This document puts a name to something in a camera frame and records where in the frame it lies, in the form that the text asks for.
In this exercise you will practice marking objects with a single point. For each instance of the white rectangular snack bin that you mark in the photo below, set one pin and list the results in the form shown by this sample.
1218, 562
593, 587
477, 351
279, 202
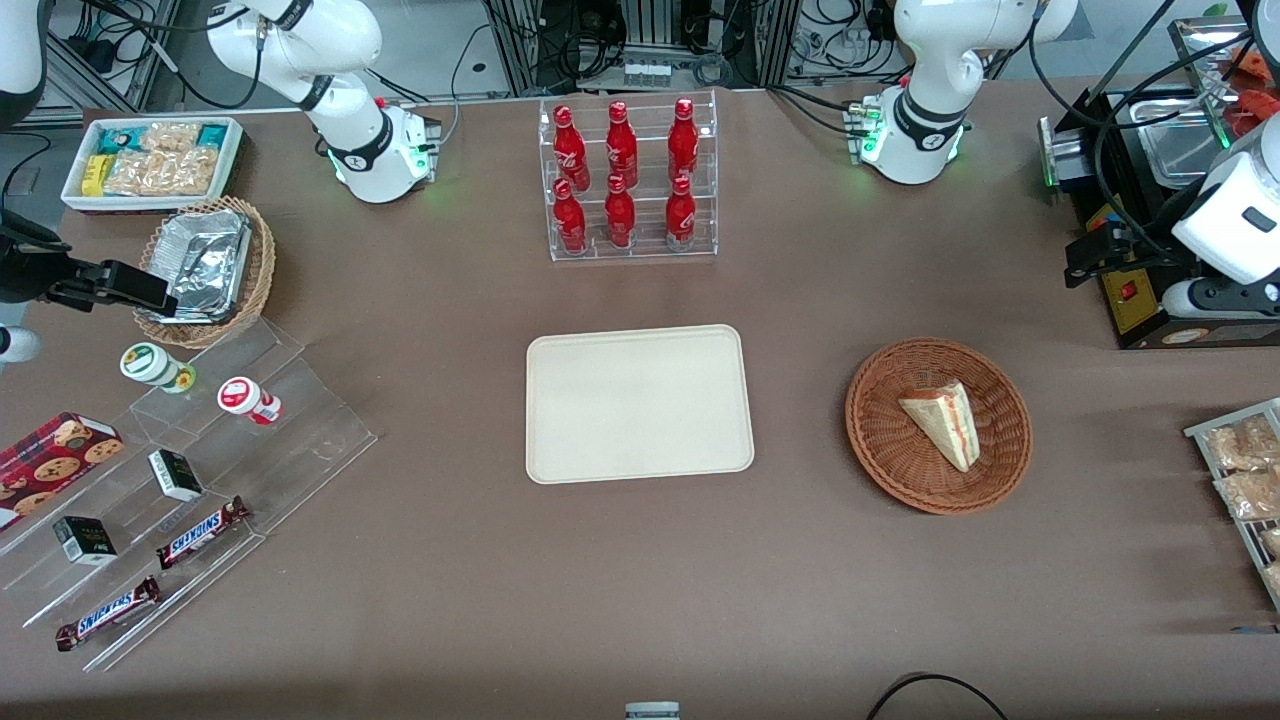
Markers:
232, 160

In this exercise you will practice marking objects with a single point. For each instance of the small grey device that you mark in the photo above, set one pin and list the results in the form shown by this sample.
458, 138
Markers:
652, 711

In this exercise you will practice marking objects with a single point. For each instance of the red cookie box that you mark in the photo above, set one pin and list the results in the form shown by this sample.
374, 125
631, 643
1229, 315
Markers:
50, 465

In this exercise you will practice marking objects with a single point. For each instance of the beige plastic tray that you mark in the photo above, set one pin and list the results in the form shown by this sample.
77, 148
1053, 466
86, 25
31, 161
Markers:
640, 405

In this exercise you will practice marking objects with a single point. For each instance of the red cola bottle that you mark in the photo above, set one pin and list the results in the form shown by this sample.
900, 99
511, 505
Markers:
620, 218
570, 222
621, 145
680, 218
570, 150
683, 140

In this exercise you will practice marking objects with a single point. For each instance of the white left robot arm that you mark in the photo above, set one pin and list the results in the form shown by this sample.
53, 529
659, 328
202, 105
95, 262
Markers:
925, 70

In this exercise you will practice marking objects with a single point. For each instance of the white power strip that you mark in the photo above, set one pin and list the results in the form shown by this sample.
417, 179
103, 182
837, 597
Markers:
646, 72

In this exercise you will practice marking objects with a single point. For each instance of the clear acrylic stepped shelf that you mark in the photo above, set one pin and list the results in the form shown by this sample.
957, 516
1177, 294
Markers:
300, 440

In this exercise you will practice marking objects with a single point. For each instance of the tray of wrapped snacks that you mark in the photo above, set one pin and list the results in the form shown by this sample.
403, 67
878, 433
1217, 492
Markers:
1235, 505

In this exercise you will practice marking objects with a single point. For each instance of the triangular sandwich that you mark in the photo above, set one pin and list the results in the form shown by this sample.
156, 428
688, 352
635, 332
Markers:
945, 420

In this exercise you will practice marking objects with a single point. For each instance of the metal glass display case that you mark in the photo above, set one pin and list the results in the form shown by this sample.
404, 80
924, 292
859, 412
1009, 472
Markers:
1205, 60

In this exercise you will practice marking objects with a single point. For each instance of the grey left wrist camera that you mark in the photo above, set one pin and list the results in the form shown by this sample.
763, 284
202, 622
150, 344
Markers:
1190, 302

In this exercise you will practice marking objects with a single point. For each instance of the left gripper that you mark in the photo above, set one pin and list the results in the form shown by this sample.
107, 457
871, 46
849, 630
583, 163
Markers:
1143, 256

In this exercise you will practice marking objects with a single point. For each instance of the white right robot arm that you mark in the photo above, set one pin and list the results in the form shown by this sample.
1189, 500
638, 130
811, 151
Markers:
340, 60

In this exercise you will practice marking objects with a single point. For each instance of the teal snack packet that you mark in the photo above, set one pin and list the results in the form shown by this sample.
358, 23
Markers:
118, 139
212, 135

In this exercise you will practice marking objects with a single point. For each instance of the red lid yogurt bottle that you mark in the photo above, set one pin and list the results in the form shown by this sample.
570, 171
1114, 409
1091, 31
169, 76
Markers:
243, 397

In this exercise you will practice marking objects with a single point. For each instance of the brown round wicker basket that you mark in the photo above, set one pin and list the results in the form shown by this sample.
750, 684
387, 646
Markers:
885, 440

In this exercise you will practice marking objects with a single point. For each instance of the red food items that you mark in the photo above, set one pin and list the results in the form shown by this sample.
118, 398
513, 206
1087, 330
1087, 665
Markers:
1258, 105

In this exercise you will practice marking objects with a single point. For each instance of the light oval wicker basket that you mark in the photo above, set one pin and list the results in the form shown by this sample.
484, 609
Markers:
262, 270

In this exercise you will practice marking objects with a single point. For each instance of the Snickers chocolate bar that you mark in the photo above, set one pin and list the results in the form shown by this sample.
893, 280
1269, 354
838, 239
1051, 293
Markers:
200, 533
105, 614

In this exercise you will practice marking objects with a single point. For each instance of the clear acrylic bottle rack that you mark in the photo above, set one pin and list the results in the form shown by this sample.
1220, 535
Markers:
650, 255

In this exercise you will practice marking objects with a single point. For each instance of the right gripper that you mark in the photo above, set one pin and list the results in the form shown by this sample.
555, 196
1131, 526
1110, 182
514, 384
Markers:
22, 274

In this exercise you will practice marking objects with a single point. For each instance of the clear cracker bag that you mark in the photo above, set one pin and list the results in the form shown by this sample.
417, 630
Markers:
170, 136
160, 172

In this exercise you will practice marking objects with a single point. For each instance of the small black box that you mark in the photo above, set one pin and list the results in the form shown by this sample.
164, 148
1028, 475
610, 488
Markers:
175, 476
85, 541

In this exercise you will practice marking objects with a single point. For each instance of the steel pan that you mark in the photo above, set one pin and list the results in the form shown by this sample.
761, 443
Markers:
1175, 140

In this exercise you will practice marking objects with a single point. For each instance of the black food warmer machine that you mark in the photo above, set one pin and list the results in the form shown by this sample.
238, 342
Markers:
1140, 310

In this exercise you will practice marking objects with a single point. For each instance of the clear pastry bag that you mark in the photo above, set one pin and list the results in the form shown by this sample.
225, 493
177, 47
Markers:
1250, 493
1274, 578
1240, 445
1272, 542

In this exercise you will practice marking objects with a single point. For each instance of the aluminium foil containers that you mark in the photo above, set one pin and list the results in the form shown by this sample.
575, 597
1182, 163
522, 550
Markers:
205, 262

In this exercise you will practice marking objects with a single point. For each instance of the yellow snack packet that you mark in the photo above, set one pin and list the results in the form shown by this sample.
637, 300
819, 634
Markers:
95, 175

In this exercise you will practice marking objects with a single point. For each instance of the green lid yogurt bottle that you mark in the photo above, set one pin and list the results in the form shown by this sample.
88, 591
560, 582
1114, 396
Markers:
150, 364

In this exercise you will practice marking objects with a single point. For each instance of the aluminium profile frame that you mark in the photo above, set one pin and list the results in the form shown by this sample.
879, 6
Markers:
520, 45

